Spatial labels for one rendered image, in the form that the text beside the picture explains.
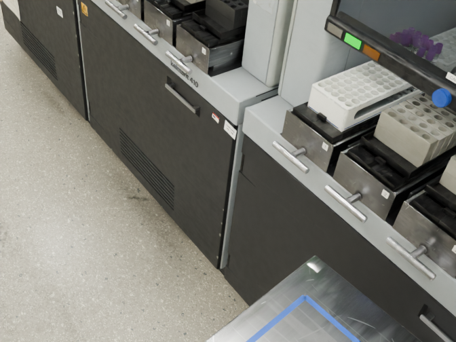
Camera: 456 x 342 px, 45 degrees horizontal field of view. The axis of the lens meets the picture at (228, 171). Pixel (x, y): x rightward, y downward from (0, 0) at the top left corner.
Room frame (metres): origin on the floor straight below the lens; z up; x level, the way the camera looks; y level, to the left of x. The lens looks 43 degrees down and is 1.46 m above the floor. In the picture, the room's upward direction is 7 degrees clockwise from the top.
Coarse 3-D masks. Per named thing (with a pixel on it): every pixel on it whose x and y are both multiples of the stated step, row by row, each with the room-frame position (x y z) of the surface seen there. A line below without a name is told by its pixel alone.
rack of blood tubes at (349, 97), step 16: (368, 64) 1.03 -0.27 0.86; (336, 80) 0.96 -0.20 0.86; (352, 80) 0.97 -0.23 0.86; (368, 80) 0.97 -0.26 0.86; (384, 80) 0.98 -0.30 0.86; (400, 80) 0.98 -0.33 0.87; (320, 96) 0.90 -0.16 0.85; (336, 96) 0.91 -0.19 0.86; (352, 96) 0.90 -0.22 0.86; (368, 96) 0.92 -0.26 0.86; (384, 96) 0.92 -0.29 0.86; (400, 96) 1.00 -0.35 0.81; (320, 112) 0.89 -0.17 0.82; (336, 112) 0.87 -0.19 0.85; (352, 112) 0.86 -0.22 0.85; (368, 112) 0.94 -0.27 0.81
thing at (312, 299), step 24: (312, 264) 0.51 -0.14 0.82; (288, 288) 0.46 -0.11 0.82; (312, 288) 0.47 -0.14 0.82; (336, 288) 0.47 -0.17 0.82; (264, 312) 0.42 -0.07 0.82; (288, 312) 0.43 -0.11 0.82; (312, 312) 0.43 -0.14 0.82; (336, 312) 0.43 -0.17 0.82; (360, 312) 0.44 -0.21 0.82; (384, 312) 0.44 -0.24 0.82; (216, 336) 0.38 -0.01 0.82; (240, 336) 0.38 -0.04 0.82; (264, 336) 0.38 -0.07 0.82; (288, 336) 0.39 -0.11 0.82; (312, 336) 0.39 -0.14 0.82; (336, 336) 0.40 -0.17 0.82; (360, 336) 0.40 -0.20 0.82; (384, 336) 0.41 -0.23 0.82; (408, 336) 0.41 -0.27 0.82
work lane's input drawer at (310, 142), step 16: (288, 112) 0.91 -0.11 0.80; (304, 112) 0.90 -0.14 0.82; (288, 128) 0.90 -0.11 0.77; (304, 128) 0.87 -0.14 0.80; (320, 128) 0.85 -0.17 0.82; (336, 128) 0.85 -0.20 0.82; (352, 128) 0.86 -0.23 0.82; (368, 128) 0.88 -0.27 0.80; (272, 144) 0.87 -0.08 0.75; (304, 144) 0.86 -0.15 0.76; (320, 144) 0.83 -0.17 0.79; (336, 144) 0.82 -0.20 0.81; (320, 160) 0.83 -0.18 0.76; (336, 160) 0.83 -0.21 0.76
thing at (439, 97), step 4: (440, 88) 0.76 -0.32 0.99; (444, 88) 0.76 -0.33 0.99; (436, 92) 0.75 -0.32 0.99; (440, 92) 0.75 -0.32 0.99; (444, 92) 0.75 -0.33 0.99; (448, 92) 0.75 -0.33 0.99; (432, 96) 0.76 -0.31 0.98; (436, 96) 0.75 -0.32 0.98; (440, 96) 0.75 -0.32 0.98; (444, 96) 0.74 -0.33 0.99; (448, 96) 0.74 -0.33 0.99; (432, 100) 0.76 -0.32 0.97; (436, 100) 0.75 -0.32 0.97; (440, 100) 0.75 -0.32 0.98; (444, 100) 0.74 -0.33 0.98; (448, 100) 0.74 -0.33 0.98; (436, 104) 0.75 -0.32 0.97; (440, 104) 0.74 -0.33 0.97; (444, 104) 0.74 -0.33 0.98; (448, 104) 0.74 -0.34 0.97
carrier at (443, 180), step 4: (452, 156) 0.73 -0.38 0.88; (452, 160) 0.72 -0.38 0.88; (448, 164) 0.73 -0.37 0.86; (452, 164) 0.72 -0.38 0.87; (448, 168) 0.72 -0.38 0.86; (452, 168) 0.72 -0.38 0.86; (444, 172) 0.73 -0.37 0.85; (448, 172) 0.72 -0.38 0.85; (452, 172) 0.72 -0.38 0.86; (444, 176) 0.72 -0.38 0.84; (448, 176) 0.72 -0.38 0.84; (452, 176) 0.72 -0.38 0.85; (440, 180) 0.73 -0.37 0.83; (444, 180) 0.72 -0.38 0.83; (448, 180) 0.72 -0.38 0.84; (452, 180) 0.71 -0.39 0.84; (444, 184) 0.72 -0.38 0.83; (448, 184) 0.72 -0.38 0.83; (452, 184) 0.71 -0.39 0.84; (448, 188) 0.71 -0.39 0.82; (452, 188) 0.71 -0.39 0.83; (452, 192) 0.71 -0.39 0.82
